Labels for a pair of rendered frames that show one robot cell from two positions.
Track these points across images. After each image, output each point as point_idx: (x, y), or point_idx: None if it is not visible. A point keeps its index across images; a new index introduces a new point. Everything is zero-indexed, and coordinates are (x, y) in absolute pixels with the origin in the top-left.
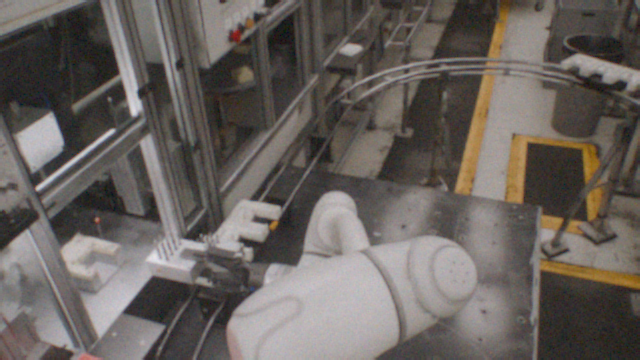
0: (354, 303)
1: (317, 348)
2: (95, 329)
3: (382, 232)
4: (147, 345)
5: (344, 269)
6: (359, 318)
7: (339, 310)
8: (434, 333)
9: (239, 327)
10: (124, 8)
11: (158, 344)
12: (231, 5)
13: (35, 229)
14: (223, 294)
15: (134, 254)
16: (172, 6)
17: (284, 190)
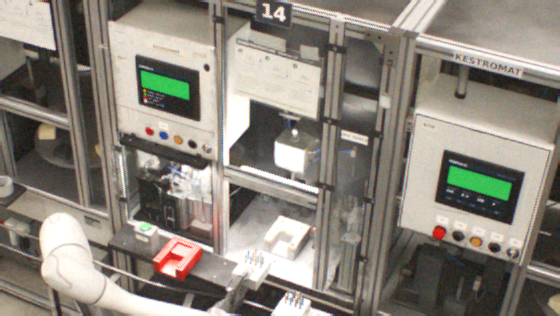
0: (49, 238)
1: (41, 233)
2: (223, 250)
3: None
4: (211, 279)
5: (63, 234)
6: (45, 242)
7: (48, 234)
8: None
9: (57, 213)
10: (328, 136)
11: (215, 286)
12: (455, 212)
13: (214, 176)
14: None
15: (300, 264)
16: (379, 165)
17: None
